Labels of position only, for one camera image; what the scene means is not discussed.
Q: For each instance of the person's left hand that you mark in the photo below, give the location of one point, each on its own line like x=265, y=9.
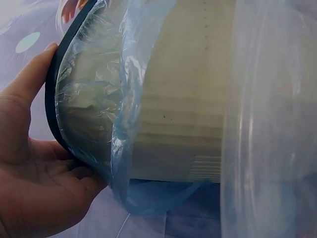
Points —
x=27, y=158

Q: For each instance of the white bin with black rim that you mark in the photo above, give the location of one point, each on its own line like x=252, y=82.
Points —
x=178, y=104

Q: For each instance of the transparent blue plastic bag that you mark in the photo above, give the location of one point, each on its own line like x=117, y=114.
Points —
x=267, y=129

